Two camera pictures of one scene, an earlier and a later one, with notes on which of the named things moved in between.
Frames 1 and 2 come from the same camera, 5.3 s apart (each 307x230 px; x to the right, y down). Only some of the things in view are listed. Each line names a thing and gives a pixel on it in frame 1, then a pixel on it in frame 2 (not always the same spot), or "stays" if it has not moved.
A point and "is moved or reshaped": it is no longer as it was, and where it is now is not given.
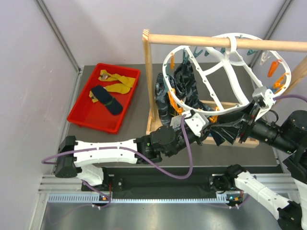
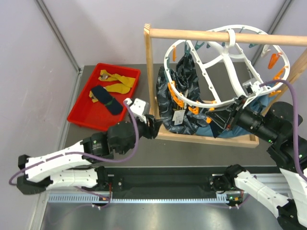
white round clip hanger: (221, 74) is moved or reshaped
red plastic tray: (95, 115) stays
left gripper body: (199, 140) to (149, 131)
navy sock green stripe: (104, 97) stays
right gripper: (245, 122) to (225, 118)
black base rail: (159, 180) stays
